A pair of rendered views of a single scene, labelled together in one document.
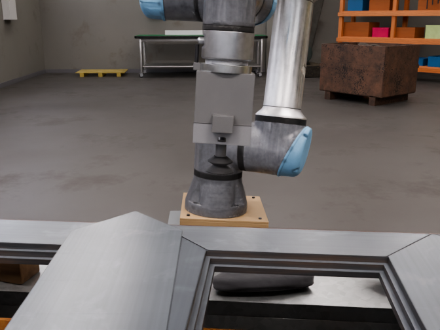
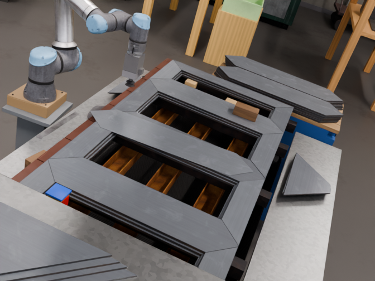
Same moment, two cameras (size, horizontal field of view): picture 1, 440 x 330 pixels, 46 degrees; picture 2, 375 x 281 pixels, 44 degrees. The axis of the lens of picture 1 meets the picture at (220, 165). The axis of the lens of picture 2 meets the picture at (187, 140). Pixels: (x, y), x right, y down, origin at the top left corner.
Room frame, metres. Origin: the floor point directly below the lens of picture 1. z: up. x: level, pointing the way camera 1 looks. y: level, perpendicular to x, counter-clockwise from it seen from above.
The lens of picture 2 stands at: (0.23, 1.80, 1.91)
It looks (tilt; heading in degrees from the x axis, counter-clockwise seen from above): 32 degrees down; 277
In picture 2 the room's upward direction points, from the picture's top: 17 degrees clockwise
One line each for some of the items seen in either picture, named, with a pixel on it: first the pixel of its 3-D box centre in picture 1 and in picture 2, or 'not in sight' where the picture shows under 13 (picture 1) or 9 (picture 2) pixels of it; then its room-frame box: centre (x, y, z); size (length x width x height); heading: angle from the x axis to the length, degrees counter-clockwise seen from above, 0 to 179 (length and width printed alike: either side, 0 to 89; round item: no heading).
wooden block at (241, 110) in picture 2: not in sight; (245, 111); (0.23, -0.31, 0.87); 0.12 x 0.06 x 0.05; 0
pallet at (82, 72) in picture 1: (102, 73); not in sight; (11.32, 2.55, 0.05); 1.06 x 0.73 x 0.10; 92
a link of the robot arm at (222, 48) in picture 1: (225, 48); (136, 45); (0.76, -0.01, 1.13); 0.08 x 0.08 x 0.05
